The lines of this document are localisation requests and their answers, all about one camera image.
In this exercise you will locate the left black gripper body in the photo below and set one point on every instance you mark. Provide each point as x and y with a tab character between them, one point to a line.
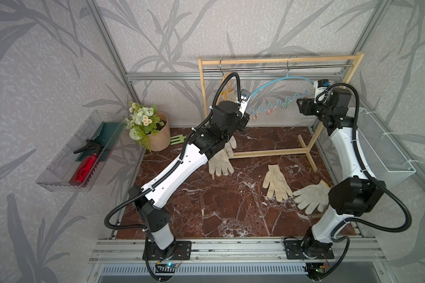
241	122

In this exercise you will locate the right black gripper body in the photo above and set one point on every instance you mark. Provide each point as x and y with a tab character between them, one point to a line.
321	110

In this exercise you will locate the white glove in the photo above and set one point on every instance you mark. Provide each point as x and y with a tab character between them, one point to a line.
276	184
219	164
230	146
313	197

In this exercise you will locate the orange clip hanger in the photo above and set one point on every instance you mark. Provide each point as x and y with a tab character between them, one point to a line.
228	88

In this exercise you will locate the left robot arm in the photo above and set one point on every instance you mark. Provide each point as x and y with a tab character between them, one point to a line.
202	143

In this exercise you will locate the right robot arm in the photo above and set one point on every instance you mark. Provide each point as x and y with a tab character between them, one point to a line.
337	107

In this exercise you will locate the green garden fork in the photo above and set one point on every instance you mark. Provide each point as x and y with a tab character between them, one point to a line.
177	140

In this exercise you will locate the wooden clothes rack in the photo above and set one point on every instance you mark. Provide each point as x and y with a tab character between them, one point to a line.
305	148

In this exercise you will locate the potted white flower plant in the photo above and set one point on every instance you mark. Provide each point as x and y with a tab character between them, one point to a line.
148	127

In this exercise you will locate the green trowel scoop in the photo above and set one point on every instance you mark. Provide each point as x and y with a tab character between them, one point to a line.
102	142

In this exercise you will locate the red spray bottle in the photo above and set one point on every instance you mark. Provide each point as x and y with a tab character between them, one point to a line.
84	172

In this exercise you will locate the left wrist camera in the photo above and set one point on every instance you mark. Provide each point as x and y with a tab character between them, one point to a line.
243	99

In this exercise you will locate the white wire basket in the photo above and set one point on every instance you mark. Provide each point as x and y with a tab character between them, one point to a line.
384	158

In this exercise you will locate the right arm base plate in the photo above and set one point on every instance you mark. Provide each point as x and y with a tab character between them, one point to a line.
303	249

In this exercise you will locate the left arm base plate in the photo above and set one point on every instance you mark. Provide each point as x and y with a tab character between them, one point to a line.
178	250

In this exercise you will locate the clear plastic wall bin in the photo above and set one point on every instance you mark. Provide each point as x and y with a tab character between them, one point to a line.
57	175

